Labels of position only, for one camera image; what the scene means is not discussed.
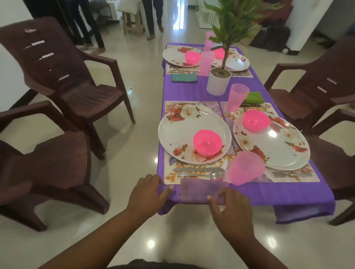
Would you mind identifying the person's right hand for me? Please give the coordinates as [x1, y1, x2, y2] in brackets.
[206, 188, 254, 243]

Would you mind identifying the person's left hand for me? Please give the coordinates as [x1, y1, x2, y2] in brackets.
[126, 174, 174, 219]

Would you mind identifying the steel spoon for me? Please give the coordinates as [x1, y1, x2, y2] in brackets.
[177, 171, 225, 180]

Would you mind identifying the pink cloth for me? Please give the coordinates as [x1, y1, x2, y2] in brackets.
[179, 177, 229, 205]

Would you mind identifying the white floral plate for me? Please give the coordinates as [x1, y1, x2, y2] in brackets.
[233, 110, 311, 171]
[158, 105, 233, 166]
[162, 45, 202, 68]
[212, 52, 251, 72]

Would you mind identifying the green cloth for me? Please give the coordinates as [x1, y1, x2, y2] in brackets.
[244, 91, 266, 106]

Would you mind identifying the teal cloth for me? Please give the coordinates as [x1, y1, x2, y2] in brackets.
[171, 72, 198, 83]

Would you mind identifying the person's left forearm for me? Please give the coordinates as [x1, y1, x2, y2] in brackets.
[38, 210, 142, 269]

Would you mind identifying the person's dark clothing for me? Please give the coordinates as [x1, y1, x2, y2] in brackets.
[108, 259, 209, 269]

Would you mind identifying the purple cloth table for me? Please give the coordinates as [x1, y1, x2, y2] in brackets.
[156, 42, 336, 224]

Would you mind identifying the green plant with white pot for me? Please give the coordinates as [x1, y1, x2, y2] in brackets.
[204, 0, 285, 96]

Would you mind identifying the black bag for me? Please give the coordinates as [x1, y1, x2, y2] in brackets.
[249, 21, 291, 52]

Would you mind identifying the white appliance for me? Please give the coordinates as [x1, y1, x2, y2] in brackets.
[195, 0, 220, 29]

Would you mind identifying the beige plastic stool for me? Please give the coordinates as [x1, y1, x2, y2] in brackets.
[118, 0, 146, 36]

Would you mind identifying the red sofa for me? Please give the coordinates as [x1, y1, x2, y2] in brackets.
[258, 0, 294, 25]

